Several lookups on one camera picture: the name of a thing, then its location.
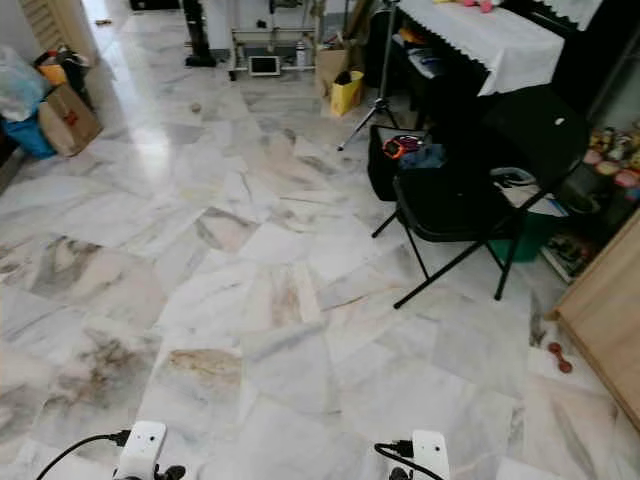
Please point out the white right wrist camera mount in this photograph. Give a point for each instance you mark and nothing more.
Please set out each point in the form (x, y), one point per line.
(430, 455)

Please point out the light wooden cabinet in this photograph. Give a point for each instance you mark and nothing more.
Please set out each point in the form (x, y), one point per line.
(610, 320)

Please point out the white grey cap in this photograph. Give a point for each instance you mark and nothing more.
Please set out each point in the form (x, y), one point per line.
(513, 177)

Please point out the blue crumpled cloth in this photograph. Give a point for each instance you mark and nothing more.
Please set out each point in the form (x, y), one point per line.
(425, 157)

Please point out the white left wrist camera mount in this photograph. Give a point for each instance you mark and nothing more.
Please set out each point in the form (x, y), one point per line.
(142, 445)

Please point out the yellow paper bag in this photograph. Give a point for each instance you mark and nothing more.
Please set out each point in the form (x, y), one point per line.
(345, 95)

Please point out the white framed tablet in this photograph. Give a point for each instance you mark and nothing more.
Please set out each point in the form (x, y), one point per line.
(263, 65)

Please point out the brown bag with red print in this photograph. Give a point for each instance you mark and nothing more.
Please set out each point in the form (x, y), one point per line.
(70, 120)

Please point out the wooden louvre door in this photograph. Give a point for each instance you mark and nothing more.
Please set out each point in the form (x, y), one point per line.
(50, 22)

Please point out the black folding chair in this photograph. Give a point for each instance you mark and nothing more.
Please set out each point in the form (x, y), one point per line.
(535, 125)

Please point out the small brown floor object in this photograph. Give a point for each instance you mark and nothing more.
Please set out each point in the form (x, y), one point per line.
(195, 106)

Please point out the pink toy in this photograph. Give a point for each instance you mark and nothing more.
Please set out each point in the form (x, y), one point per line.
(478, 4)

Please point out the black tripod stand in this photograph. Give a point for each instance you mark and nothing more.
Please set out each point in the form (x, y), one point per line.
(382, 70)

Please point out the brown paper bag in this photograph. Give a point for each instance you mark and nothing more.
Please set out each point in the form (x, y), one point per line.
(328, 62)

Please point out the white plastic bag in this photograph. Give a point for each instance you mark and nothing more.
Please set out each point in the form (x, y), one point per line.
(18, 85)

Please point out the white lace table cloth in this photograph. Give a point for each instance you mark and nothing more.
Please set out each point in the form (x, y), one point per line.
(490, 40)

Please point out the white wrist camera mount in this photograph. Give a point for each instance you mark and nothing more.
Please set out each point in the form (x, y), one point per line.
(430, 455)
(142, 445)

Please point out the green plastic bin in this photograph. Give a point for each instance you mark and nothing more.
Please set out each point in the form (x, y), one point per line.
(520, 240)

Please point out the black upright vacuum cleaner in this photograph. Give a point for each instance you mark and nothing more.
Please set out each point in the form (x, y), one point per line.
(198, 38)

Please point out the small red dumbbell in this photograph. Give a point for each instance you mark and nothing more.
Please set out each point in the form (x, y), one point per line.
(559, 357)

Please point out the black fabric bag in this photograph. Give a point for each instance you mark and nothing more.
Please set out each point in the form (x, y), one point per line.
(382, 170)

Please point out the blue plastic bin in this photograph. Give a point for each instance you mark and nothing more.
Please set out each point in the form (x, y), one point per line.
(28, 135)

